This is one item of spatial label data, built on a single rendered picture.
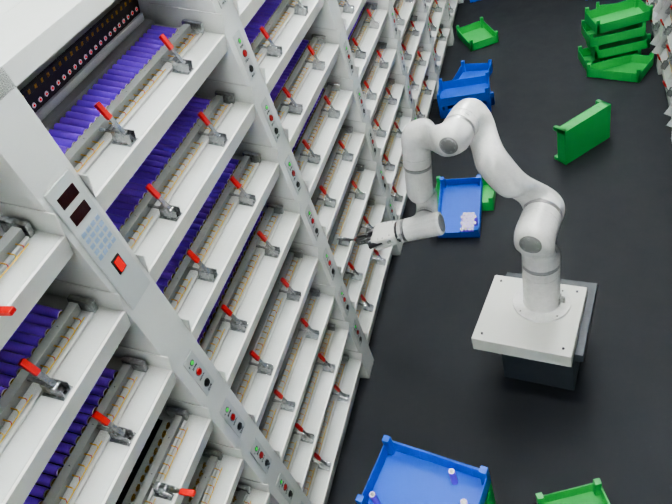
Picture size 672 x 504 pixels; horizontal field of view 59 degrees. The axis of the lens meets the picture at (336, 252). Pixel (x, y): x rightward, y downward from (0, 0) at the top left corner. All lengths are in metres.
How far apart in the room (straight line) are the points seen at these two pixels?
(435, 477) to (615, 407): 0.81
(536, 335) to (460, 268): 0.78
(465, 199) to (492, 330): 1.05
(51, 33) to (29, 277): 0.39
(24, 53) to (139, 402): 0.67
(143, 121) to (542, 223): 1.14
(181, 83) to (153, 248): 0.37
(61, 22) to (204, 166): 0.47
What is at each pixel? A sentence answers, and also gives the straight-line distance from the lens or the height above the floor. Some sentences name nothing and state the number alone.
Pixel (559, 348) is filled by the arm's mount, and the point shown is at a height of 0.33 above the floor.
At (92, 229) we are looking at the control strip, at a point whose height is 1.46.
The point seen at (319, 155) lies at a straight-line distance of 1.99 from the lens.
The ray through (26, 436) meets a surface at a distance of 1.09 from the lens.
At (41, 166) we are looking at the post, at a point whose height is 1.59.
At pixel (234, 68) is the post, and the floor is 1.40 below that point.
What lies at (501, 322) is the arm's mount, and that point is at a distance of 2.11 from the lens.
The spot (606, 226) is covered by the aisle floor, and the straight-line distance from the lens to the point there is 2.90.
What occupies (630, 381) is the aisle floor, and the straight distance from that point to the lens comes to 2.39.
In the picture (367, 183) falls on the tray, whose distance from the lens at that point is 2.49.
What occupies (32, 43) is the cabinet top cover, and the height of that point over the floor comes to 1.74.
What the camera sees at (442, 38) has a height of 0.16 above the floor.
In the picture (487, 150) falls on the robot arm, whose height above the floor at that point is 0.94.
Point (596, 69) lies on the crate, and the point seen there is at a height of 0.05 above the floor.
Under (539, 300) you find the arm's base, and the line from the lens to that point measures 2.08.
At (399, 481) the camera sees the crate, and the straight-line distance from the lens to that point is 1.78.
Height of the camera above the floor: 1.99
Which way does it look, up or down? 41 degrees down
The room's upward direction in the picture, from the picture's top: 21 degrees counter-clockwise
